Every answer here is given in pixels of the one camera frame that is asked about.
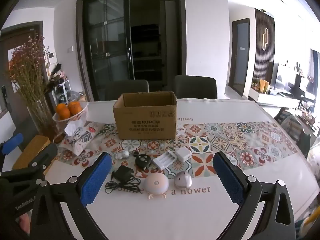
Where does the dark slatted wall panel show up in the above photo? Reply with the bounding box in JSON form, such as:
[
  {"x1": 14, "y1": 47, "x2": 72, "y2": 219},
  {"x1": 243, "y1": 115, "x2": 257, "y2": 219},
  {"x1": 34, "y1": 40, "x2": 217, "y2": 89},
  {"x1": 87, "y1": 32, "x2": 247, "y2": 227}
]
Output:
[{"x1": 251, "y1": 8, "x2": 276, "y2": 92}]

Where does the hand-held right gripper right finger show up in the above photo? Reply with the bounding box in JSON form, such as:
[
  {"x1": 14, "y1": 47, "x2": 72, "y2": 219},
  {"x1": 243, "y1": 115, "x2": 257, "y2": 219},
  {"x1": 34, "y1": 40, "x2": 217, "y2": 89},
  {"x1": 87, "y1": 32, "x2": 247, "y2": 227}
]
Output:
[{"x1": 213, "y1": 151, "x2": 297, "y2": 240}]

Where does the dark interior door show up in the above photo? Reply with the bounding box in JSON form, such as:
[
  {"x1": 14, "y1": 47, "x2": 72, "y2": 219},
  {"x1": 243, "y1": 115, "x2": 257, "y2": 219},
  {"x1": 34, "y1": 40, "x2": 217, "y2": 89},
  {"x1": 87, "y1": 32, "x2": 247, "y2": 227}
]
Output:
[{"x1": 231, "y1": 18, "x2": 250, "y2": 97}]

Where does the dark framed glass door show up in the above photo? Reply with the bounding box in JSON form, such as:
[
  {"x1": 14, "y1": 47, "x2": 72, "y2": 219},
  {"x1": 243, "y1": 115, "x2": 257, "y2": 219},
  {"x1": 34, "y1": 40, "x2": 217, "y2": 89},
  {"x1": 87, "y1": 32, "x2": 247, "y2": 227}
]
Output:
[{"x1": 76, "y1": 0, "x2": 187, "y2": 102}]

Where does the brown cardboard box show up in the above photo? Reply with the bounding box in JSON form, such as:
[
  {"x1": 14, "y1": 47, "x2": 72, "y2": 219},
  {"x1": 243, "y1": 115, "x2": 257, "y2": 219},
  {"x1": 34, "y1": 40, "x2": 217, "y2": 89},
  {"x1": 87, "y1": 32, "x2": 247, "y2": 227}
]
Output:
[{"x1": 112, "y1": 91, "x2": 178, "y2": 140}]

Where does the yellow flat box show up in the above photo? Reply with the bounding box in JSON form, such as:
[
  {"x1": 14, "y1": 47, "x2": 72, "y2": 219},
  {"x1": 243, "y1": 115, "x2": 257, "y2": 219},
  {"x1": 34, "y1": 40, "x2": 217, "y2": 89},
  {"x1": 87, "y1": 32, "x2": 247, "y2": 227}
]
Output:
[{"x1": 12, "y1": 135, "x2": 51, "y2": 170}]

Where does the pink round night light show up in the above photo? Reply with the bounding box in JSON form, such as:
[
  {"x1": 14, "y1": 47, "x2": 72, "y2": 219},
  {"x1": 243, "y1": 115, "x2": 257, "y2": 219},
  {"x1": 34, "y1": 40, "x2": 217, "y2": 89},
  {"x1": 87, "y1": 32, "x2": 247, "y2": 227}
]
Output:
[{"x1": 144, "y1": 173, "x2": 171, "y2": 201}]

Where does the silver round device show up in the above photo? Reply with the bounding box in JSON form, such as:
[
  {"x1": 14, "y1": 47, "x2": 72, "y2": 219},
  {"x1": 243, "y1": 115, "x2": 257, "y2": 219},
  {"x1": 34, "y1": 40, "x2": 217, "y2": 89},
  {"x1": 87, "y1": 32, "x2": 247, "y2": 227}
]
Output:
[{"x1": 174, "y1": 171, "x2": 193, "y2": 189}]

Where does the white slatted fruit basket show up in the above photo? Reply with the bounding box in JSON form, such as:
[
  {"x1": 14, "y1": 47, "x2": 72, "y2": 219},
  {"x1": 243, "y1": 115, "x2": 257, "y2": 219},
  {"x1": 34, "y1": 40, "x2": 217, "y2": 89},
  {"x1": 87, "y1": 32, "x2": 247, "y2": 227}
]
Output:
[{"x1": 52, "y1": 102, "x2": 89, "y2": 130}]

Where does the white cube shelf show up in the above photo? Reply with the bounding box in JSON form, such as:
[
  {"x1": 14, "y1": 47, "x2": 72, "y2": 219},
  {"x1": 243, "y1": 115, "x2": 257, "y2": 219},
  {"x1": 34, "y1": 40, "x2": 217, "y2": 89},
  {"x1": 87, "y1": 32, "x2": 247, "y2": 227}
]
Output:
[{"x1": 46, "y1": 79, "x2": 71, "y2": 105}]

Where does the black round device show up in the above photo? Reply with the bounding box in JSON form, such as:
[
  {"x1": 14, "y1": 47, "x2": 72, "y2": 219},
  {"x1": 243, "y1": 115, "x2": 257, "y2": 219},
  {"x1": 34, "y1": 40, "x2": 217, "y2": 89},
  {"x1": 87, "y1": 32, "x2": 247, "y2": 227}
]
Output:
[{"x1": 135, "y1": 150, "x2": 152, "y2": 168}]

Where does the white tv cabinet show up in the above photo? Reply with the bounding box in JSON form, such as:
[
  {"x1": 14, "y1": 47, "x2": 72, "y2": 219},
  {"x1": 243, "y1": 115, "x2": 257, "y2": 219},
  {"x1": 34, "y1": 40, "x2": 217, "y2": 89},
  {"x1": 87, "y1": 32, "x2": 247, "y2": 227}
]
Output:
[{"x1": 249, "y1": 89, "x2": 302, "y2": 108}]

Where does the dried flower bunch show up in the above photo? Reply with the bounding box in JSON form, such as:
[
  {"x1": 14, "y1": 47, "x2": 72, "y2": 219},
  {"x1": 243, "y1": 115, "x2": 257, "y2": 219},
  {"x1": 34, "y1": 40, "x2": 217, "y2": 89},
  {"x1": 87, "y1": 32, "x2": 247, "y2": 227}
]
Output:
[{"x1": 9, "y1": 35, "x2": 54, "y2": 105}]

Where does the pile of oranges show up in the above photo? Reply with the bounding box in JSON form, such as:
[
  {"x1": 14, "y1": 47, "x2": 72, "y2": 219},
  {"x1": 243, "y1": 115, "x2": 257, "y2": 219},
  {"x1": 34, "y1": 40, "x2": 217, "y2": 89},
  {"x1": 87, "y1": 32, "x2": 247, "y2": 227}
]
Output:
[{"x1": 55, "y1": 101, "x2": 82, "y2": 120}]

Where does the white square adapter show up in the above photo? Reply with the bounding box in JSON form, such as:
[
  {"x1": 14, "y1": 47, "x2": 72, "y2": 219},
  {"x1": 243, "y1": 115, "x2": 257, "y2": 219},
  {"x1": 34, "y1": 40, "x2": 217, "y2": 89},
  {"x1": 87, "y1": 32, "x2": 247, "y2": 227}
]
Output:
[{"x1": 174, "y1": 148, "x2": 192, "y2": 162}]

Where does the small brown bowl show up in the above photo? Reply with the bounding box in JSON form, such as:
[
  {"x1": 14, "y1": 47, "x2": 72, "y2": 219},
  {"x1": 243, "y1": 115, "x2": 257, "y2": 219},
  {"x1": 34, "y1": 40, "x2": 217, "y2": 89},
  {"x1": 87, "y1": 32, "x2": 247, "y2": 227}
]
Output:
[{"x1": 53, "y1": 131, "x2": 67, "y2": 144}]

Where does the brown wooden door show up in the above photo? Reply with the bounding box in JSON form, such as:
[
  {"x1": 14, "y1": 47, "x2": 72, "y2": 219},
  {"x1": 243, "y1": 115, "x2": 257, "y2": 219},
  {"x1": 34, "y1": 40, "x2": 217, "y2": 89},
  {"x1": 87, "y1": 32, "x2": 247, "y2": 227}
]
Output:
[{"x1": 0, "y1": 21, "x2": 45, "y2": 120}]

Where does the striped side chair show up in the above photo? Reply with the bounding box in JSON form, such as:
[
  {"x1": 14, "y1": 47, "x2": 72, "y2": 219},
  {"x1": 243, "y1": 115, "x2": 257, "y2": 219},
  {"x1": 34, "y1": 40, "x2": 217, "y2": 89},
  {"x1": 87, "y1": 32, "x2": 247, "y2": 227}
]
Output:
[{"x1": 274, "y1": 107, "x2": 312, "y2": 152}]

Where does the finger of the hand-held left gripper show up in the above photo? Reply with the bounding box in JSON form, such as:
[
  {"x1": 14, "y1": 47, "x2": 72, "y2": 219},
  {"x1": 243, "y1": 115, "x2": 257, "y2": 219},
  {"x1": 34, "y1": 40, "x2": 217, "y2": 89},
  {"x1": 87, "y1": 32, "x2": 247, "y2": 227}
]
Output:
[
  {"x1": 0, "y1": 133, "x2": 24, "y2": 156},
  {"x1": 0, "y1": 142, "x2": 58, "y2": 188}
]

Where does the white battery charger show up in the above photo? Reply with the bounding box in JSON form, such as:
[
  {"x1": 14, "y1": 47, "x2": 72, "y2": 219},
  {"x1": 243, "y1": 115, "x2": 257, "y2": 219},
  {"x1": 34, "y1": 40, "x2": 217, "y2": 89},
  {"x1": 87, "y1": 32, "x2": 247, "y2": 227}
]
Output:
[{"x1": 152, "y1": 152, "x2": 178, "y2": 172}]

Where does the clear glass vase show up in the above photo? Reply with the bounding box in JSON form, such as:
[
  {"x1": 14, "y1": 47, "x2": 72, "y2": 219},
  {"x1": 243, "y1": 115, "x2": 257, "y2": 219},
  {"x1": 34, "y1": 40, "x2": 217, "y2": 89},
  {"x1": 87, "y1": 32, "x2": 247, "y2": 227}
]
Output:
[{"x1": 26, "y1": 97, "x2": 59, "y2": 137}]

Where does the dark dining chair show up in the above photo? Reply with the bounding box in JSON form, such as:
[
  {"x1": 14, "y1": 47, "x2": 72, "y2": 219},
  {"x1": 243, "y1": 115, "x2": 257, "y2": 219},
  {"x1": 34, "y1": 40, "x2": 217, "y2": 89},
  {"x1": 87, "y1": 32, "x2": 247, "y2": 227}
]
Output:
[
  {"x1": 174, "y1": 75, "x2": 217, "y2": 99},
  {"x1": 104, "y1": 79, "x2": 150, "y2": 102}
]

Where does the black charger with cable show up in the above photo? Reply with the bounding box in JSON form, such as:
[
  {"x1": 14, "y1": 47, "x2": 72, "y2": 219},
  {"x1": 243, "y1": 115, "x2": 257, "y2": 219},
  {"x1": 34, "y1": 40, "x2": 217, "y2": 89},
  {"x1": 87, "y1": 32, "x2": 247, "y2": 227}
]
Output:
[{"x1": 105, "y1": 164, "x2": 142, "y2": 194}]

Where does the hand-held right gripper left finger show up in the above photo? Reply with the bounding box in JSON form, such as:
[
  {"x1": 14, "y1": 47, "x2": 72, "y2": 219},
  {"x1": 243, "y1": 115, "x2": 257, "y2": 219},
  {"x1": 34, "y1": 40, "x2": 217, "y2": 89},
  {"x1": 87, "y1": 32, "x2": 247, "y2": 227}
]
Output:
[{"x1": 29, "y1": 152, "x2": 112, "y2": 240}]

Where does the floral tissue pack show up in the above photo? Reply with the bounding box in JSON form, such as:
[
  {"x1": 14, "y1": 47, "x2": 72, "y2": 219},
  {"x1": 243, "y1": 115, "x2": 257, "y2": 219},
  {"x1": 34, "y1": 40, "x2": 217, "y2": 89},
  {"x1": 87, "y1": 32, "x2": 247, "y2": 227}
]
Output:
[{"x1": 58, "y1": 121, "x2": 101, "y2": 155}]

